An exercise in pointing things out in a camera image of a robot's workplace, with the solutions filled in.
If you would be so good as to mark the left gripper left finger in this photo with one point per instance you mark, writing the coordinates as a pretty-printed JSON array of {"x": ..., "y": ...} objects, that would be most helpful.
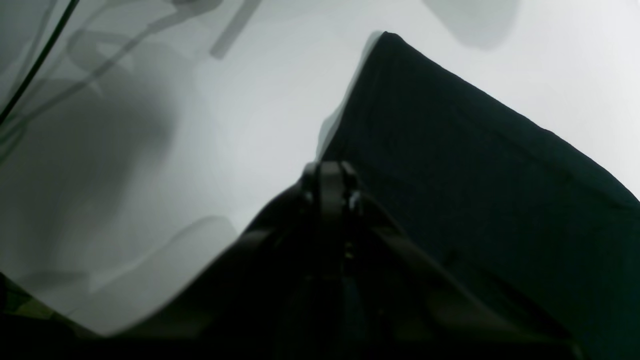
[{"x": 244, "y": 294}]

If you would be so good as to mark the black T-shirt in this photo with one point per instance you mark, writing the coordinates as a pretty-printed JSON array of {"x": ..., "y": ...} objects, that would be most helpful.
[{"x": 531, "y": 226}]

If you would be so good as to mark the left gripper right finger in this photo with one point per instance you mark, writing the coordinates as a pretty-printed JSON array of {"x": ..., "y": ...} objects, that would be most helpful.
[{"x": 414, "y": 309}]

